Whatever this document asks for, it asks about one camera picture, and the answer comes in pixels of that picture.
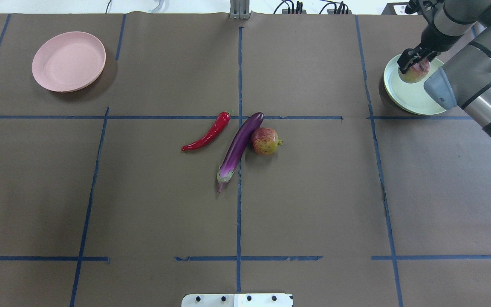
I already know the white label card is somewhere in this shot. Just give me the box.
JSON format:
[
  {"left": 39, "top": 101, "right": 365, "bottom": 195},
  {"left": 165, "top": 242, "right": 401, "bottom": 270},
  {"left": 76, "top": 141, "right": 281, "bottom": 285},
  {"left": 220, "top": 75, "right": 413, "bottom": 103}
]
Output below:
[{"left": 381, "top": 2, "right": 409, "bottom": 15}]

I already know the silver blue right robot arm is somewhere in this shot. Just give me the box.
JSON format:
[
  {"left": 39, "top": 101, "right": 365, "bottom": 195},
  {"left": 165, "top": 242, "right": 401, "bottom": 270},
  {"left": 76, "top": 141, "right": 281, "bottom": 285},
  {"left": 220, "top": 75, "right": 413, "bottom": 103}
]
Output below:
[{"left": 397, "top": 0, "right": 491, "bottom": 137}]

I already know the pink yellow peach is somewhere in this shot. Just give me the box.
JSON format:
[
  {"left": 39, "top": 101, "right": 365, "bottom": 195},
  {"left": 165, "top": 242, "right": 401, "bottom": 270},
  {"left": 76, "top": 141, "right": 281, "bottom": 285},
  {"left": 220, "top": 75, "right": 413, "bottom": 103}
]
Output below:
[{"left": 398, "top": 62, "right": 431, "bottom": 84}]

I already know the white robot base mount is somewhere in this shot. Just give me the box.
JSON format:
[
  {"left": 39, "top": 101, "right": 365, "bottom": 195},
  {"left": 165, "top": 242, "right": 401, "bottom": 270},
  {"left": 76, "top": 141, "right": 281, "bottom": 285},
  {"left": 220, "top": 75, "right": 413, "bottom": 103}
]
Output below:
[{"left": 181, "top": 293, "right": 294, "bottom": 307}]

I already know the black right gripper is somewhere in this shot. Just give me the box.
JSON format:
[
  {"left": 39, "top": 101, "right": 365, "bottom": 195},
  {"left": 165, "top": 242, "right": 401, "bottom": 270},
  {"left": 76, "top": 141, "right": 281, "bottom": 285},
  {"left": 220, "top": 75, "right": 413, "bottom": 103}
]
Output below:
[{"left": 397, "top": 17, "right": 446, "bottom": 74}]

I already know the orange circuit board lower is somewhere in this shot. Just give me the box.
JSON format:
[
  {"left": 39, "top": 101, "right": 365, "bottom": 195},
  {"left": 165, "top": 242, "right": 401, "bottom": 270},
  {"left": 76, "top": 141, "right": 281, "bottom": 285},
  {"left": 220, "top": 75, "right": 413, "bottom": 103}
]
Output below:
[{"left": 319, "top": 0, "right": 352, "bottom": 15}]

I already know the aluminium frame post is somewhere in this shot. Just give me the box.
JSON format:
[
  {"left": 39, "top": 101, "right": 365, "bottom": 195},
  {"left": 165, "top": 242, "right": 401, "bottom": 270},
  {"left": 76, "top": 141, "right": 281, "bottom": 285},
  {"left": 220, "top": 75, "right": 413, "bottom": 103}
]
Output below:
[{"left": 229, "top": 0, "right": 251, "bottom": 20}]

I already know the red yellow pomegranate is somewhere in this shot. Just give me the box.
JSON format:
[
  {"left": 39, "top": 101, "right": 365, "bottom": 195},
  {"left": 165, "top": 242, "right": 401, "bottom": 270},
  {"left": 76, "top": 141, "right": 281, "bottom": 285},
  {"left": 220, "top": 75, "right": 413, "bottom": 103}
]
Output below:
[{"left": 251, "top": 127, "right": 283, "bottom": 156}]

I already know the pink round plate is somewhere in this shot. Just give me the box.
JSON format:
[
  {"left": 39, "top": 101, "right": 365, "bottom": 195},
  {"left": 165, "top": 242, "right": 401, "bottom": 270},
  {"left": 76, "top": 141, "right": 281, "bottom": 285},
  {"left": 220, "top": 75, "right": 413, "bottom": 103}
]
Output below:
[{"left": 31, "top": 31, "right": 107, "bottom": 93}]

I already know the purple eggplant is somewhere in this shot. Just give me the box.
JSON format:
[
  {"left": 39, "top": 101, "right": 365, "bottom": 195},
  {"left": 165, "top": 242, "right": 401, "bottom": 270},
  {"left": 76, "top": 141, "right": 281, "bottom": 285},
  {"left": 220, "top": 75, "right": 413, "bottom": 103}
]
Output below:
[{"left": 217, "top": 112, "right": 265, "bottom": 193}]

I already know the light green round plate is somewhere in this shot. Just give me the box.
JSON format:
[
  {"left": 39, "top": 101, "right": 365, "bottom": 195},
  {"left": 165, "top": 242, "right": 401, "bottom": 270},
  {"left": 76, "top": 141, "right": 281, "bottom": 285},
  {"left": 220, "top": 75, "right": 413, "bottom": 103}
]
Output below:
[{"left": 383, "top": 54, "right": 447, "bottom": 116}]

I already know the red chili pepper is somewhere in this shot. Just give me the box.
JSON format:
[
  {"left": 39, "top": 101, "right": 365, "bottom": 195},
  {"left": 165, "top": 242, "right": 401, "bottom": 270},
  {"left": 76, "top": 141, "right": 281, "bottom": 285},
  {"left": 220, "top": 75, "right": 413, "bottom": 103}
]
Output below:
[{"left": 181, "top": 110, "right": 233, "bottom": 152}]

